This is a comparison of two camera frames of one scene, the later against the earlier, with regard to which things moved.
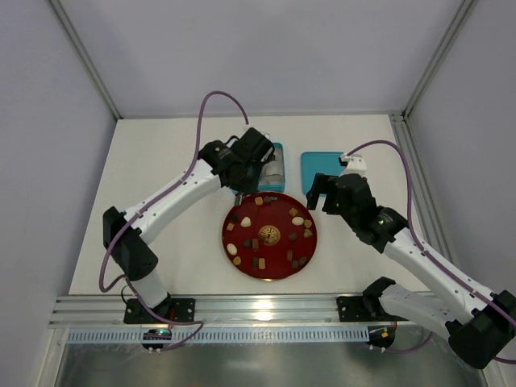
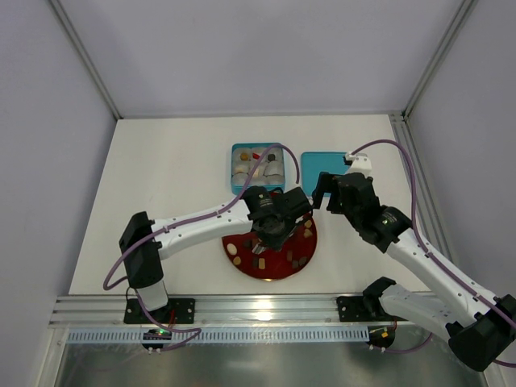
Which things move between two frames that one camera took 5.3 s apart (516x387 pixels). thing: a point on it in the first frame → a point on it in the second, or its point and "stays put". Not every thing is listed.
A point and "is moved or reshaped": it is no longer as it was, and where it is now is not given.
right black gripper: (327, 193) stays put
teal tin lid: (318, 162) stays put
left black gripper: (250, 185) → (288, 227)
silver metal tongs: (238, 200) is moved or reshaped
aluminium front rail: (213, 311) stays put
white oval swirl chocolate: (231, 248) stays put
